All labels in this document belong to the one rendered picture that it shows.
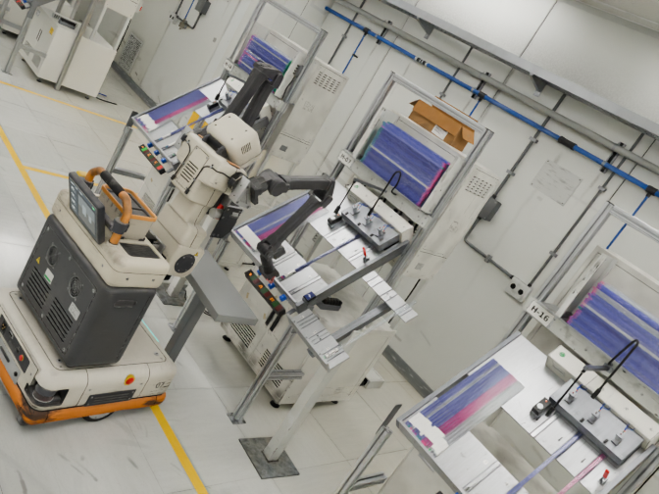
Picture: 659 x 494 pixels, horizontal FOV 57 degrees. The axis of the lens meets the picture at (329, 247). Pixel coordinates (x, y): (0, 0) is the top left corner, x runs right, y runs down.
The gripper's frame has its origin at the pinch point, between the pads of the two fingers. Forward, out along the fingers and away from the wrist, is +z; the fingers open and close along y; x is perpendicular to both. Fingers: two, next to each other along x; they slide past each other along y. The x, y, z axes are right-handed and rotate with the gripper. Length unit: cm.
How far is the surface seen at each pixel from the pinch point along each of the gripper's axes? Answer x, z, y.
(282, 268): -10.1, 1.5, 5.6
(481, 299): -155, 124, -9
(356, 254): -45.9, 1.5, -10.3
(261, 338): 8, 57, 13
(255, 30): -101, -31, 184
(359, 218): -60, -4, 6
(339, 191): -68, 2, 37
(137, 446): 90, 11, -36
